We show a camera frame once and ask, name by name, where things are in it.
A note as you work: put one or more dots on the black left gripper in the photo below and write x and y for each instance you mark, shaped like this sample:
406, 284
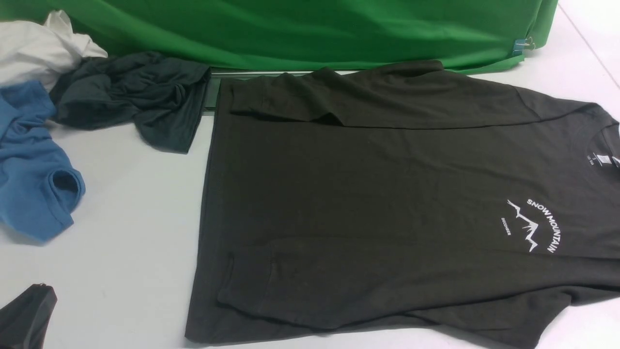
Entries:
24, 321

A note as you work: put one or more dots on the dark gray long-sleeve shirt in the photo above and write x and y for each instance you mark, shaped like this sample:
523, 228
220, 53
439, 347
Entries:
405, 195

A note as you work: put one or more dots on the blue crumpled shirt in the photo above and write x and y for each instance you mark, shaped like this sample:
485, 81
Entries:
39, 187

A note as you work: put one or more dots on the dark teal crumpled shirt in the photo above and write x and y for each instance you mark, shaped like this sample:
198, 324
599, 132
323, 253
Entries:
162, 96

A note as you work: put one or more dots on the white crumpled cloth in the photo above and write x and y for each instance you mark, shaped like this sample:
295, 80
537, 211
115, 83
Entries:
34, 52

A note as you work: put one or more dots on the green backdrop cloth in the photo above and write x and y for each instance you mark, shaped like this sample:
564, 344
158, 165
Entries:
469, 36

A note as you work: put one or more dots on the blue binder clip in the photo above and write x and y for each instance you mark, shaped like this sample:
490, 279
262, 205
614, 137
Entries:
523, 44

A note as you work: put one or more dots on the metal table cable hatch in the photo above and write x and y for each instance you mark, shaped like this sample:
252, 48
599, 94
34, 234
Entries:
213, 92

